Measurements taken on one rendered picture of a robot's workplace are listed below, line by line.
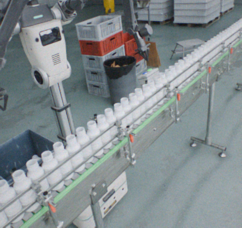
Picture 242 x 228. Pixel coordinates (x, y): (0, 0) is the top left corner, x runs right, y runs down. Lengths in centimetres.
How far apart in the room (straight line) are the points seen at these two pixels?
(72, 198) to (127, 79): 237
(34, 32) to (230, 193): 193
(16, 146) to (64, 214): 63
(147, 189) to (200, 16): 603
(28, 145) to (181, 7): 679
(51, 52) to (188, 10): 645
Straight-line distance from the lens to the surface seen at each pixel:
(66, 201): 108
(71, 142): 101
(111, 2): 1133
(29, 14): 159
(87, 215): 194
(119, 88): 330
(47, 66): 157
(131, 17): 155
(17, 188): 95
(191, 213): 218
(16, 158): 163
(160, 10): 831
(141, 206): 221
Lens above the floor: 173
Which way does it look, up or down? 29 degrees down
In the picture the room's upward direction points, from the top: 7 degrees counter-clockwise
